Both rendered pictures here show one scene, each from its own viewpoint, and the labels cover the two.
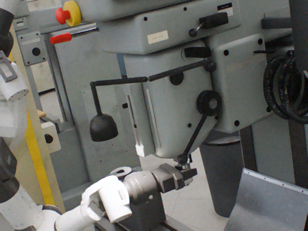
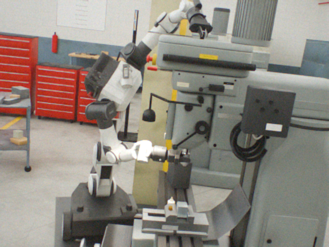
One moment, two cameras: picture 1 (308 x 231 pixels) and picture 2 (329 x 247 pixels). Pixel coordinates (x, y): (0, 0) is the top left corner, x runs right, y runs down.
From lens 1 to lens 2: 99 cm
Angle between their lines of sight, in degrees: 26
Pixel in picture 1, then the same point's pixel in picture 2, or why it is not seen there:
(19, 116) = (127, 96)
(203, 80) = (204, 115)
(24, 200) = (110, 133)
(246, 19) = (242, 95)
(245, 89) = (227, 130)
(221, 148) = not seen: hidden behind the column
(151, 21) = (182, 76)
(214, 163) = not seen: hidden behind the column
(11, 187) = (106, 124)
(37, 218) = (114, 144)
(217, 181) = not seen: hidden behind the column
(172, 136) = (177, 135)
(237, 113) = (217, 140)
